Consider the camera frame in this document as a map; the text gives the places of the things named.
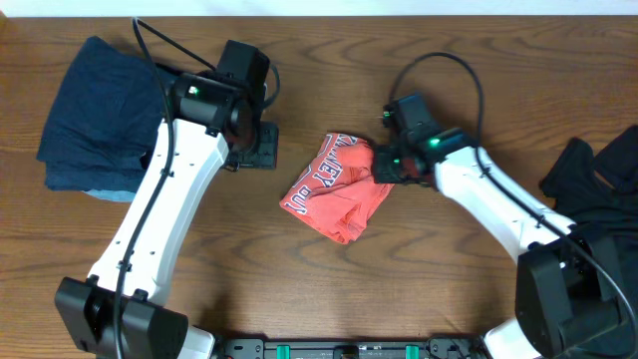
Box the light blue folded garment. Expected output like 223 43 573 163
85 189 136 202

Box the black garment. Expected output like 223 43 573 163
538 124 638 359

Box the orange polo shirt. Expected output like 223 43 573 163
279 133 393 244

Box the folded navy blue garment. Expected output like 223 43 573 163
37 36 163 192

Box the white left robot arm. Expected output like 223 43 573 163
54 40 279 358

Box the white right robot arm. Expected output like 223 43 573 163
372 63 637 358

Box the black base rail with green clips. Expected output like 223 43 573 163
216 336 490 359

